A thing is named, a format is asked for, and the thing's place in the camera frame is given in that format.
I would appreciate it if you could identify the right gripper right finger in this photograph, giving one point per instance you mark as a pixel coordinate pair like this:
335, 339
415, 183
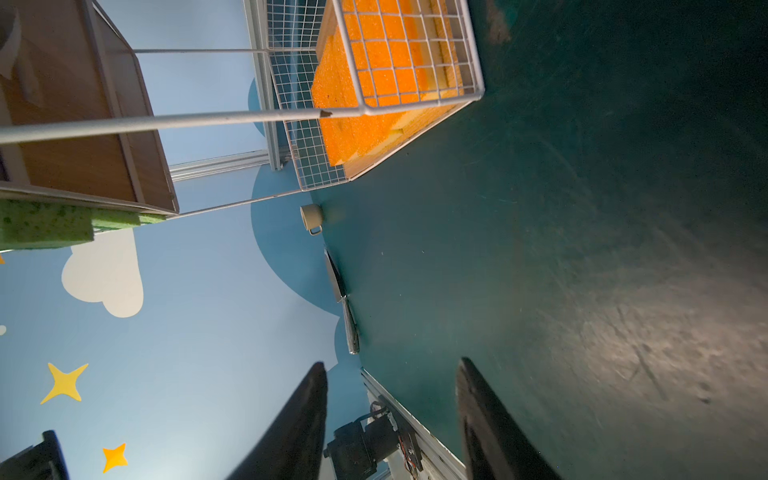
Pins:
493, 444

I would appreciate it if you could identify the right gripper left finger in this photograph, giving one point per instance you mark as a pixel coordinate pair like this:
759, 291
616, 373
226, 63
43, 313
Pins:
292, 446

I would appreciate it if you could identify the beige ceramic mug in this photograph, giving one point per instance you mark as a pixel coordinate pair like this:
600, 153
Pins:
312, 218

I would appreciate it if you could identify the aluminium front rail frame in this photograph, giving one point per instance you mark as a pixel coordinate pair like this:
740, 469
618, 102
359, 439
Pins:
421, 455

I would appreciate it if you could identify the green sponge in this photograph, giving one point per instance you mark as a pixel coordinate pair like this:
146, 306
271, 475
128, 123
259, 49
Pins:
39, 225

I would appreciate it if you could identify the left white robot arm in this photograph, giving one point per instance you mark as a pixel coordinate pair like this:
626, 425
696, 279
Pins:
357, 449

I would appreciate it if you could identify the white wire wooden shelf rack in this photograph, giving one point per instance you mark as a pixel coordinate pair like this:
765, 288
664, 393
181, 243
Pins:
103, 103

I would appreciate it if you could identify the grey metal garden trowel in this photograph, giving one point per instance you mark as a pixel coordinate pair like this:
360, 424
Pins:
351, 330

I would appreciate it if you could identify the orange sponge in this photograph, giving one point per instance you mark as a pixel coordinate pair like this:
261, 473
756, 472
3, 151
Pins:
406, 56

